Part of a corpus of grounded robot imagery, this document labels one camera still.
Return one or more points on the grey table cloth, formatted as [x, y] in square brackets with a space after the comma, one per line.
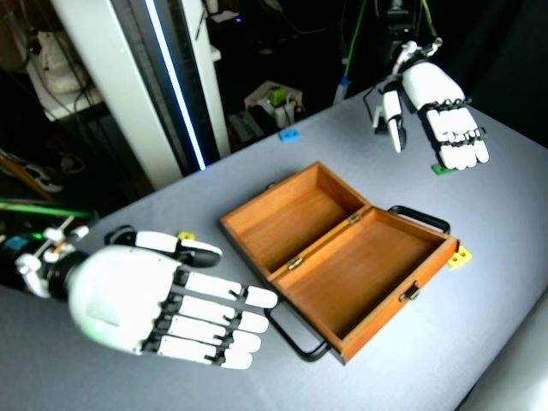
[128, 385]

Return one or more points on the yellow toy block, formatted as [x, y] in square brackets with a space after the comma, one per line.
[186, 235]
[460, 257]

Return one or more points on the white column with light strip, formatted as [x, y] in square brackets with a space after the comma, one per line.
[128, 85]

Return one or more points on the blue toy block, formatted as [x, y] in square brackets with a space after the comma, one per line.
[289, 135]

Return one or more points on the white shoe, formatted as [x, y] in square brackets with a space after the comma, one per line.
[55, 64]

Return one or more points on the blue and white plug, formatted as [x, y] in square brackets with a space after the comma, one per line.
[341, 90]

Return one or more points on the green toy block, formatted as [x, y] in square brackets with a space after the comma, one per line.
[441, 170]

